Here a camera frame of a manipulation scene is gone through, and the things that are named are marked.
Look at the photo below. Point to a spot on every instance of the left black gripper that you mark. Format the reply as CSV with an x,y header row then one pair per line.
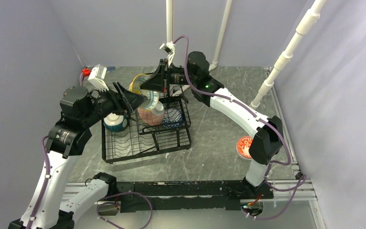
x,y
132,100

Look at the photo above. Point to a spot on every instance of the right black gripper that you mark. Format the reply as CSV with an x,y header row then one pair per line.
x,y
156,82

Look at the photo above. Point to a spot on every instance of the yellow patterned bowl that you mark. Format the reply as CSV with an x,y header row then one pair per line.
x,y
152,96

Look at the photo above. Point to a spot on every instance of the pink patterned bowl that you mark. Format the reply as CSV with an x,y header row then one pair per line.
x,y
153,117

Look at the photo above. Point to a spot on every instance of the teal white bowl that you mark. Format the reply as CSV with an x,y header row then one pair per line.
x,y
116,123

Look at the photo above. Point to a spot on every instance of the blue white patterned bowl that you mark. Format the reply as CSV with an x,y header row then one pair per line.
x,y
173,118

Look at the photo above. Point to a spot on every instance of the orange floral bowl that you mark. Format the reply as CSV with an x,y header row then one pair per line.
x,y
243,146

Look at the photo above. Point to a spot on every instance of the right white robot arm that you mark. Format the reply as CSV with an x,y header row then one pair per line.
x,y
265,132

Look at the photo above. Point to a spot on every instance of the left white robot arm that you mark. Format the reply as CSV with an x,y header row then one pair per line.
x,y
62,149

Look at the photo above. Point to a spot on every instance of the red blue screwdriver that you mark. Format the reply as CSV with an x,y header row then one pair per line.
x,y
111,68

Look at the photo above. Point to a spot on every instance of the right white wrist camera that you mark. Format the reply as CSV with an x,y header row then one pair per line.
x,y
169,47

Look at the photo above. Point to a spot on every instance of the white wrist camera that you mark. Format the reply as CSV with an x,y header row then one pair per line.
x,y
96,77
169,47

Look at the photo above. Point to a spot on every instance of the black wire dish rack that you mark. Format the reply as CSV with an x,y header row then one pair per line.
x,y
141,140

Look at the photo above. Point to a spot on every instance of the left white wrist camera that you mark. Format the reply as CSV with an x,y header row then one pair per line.
x,y
96,77

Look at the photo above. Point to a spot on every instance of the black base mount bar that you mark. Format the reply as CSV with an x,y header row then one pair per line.
x,y
176,195

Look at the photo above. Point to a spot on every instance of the white pvc pipe frame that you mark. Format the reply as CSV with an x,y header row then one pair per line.
x,y
254,33

